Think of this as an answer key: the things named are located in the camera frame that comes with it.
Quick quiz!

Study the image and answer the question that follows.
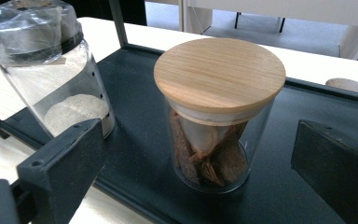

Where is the glass jar with wooden lid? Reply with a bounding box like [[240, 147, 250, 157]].
[[153, 36, 287, 194]]

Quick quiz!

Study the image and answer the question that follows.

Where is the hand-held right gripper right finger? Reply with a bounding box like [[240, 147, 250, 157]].
[[290, 119, 358, 224]]

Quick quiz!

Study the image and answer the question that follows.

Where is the beige desk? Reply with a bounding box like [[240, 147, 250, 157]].
[[180, 0, 358, 62]]

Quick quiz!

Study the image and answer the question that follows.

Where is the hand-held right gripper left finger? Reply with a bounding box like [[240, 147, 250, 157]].
[[16, 118, 106, 224]]

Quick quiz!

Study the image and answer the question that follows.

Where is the glass jar with plastic wrap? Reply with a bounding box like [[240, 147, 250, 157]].
[[0, 0, 117, 139]]

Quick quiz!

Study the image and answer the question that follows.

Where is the black metal shelf rack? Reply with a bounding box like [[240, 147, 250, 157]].
[[0, 0, 358, 224]]

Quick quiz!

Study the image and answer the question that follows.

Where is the small round wooden disc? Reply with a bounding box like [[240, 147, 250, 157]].
[[324, 77, 358, 96]]

